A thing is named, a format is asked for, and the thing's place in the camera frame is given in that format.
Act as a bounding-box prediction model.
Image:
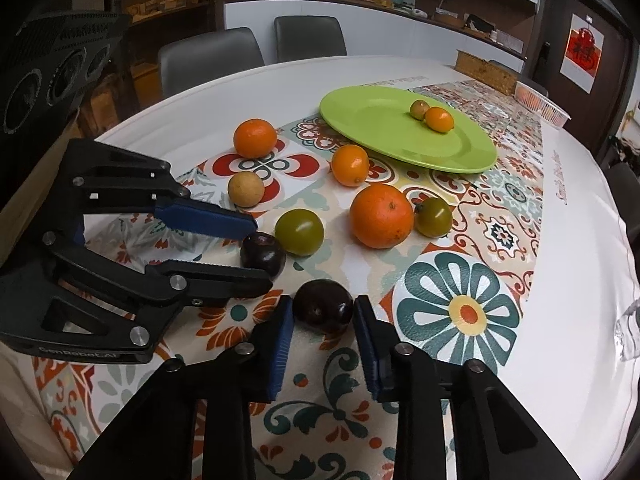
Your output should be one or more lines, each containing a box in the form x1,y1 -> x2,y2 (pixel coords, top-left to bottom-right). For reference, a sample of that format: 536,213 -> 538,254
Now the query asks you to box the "dark plum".
240,231 -> 286,281
293,278 -> 355,335

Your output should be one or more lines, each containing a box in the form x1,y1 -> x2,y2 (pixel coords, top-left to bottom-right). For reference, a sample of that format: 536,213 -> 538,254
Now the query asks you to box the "tan longan fruit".
228,171 -> 265,208

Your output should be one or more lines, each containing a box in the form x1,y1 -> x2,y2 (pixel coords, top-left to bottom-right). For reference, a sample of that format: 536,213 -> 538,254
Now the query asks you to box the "large green tomato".
274,208 -> 324,257

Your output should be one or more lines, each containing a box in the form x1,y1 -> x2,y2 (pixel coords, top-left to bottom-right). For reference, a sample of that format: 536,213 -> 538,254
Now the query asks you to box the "round orange mandarin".
233,118 -> 278,159

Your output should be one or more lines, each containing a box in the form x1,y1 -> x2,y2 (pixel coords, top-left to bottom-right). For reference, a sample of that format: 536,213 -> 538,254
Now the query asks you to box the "large orange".
349,183 -> 414,249

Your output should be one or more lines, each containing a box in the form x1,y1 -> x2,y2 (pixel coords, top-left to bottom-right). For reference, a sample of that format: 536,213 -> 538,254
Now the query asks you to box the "grey chair near left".
158,27 -> 265,99

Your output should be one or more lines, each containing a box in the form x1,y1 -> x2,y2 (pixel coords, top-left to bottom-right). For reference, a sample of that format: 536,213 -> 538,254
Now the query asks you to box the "clear water bottle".
614,299 -> 640,362

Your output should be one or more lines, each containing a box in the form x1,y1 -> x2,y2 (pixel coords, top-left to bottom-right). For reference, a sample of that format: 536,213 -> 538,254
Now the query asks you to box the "patterned table runner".
154,80 -> 544,479

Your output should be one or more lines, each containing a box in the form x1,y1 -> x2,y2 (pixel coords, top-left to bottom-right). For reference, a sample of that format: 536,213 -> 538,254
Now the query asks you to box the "oval orange kumquat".
331,144 -> 369,188

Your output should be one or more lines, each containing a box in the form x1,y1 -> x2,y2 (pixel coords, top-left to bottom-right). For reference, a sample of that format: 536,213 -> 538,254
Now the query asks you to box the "small green tomato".
414,197 -> 452,238

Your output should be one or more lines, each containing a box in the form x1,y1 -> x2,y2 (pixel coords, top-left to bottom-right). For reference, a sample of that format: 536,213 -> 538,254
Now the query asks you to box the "green plate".
319,86 -> 498,174

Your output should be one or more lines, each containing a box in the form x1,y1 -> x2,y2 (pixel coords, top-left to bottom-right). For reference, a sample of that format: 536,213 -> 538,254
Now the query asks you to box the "grey chair right side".
604,162 -> 640,244

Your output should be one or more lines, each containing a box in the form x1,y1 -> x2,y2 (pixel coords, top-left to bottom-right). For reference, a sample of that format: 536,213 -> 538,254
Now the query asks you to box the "green tomato on plate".
409,100 -> 430,122

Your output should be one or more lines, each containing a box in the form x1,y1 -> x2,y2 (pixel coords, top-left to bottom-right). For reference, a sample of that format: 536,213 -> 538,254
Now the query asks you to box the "orange kumquat on plate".
423,106 -> 454,133

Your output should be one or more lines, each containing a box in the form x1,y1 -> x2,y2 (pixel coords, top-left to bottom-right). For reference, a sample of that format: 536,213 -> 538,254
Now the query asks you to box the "white fruit basket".
514,80 -> 570,129

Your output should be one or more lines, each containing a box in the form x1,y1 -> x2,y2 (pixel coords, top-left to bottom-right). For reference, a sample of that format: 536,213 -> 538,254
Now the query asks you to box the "dark wooden door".
529,0 -> 637,157

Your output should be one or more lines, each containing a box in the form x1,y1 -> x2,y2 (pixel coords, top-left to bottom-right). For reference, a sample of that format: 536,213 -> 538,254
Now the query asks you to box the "wicker tissue box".
454,50 -> 518,96

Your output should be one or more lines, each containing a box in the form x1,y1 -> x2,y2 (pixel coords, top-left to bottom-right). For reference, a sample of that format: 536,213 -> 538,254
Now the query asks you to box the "red poster on door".
560,14 -> 604,94

